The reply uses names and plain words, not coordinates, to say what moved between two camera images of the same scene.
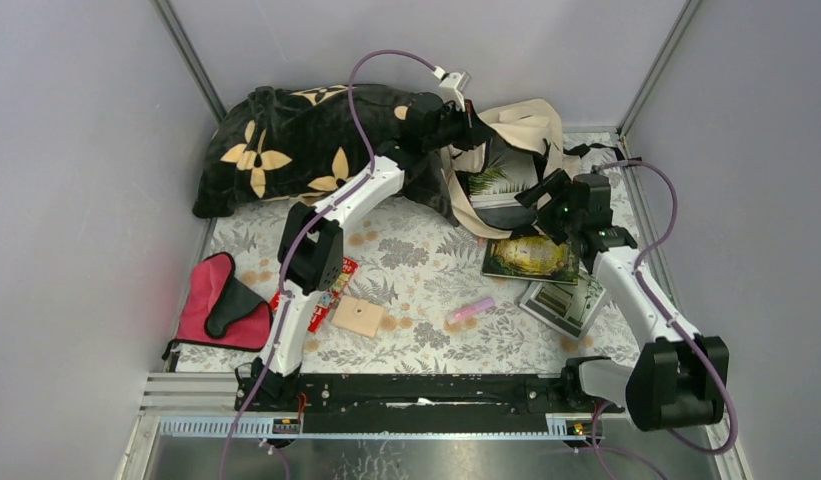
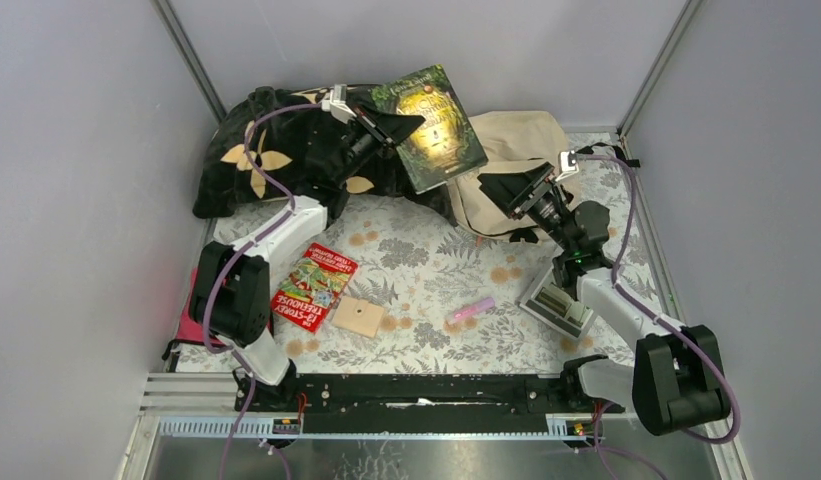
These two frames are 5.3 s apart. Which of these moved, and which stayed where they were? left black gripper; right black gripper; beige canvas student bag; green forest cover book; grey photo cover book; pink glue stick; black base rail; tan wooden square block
Moved: green forest cover book; right black gripper; left black gripper
Stayed: black base rail; beige canvas student bag; tan wooden square block; pink glue stick; grey photo cover book
